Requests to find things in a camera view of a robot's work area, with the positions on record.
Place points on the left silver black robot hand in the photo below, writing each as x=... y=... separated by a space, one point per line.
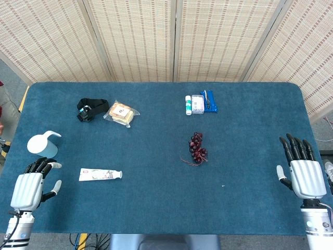
x=27 y=187

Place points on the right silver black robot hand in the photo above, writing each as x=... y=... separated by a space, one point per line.
x=307 y=177

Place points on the white printed toothpaste tube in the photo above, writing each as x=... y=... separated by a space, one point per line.
x=96 y=174

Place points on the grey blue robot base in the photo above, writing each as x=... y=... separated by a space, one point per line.
x=166 y=242

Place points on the white sneaker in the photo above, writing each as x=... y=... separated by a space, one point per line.
x=329 y=170

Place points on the dark red grape bunch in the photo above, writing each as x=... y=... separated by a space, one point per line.
x=196 y=145

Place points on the bread in clear bag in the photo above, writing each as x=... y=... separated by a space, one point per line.
x=121 y=113

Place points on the blue flat package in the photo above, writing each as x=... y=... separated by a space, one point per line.
x=212 y=102

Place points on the teal table cover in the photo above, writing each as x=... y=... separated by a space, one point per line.
x=156 y=208

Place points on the clear box purple label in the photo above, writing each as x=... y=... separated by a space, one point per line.
x=197 y=104

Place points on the white green glue stick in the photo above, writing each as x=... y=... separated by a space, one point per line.
x=188 y=105

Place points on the bamboo folding screen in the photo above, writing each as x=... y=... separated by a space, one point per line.
x=135 y=39

